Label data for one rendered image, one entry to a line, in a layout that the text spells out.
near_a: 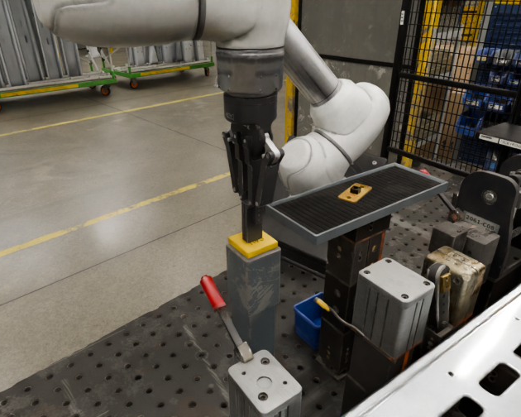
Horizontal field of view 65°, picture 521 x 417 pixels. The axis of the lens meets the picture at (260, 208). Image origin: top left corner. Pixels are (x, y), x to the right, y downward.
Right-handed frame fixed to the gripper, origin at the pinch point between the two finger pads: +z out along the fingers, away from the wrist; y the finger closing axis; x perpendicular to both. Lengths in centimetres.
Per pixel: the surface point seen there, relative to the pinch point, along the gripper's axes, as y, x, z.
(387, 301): 18.6, 12.3, 9.9
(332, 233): 6.9, 11.4, 3.2
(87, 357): -38, -25, 49
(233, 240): -1.5, -2.7, 3.5
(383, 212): 6.9, 24.1, 3.1
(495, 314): 25.9, 34.9, 19.0
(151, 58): -732, 274, 75
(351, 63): -186, 221, 17
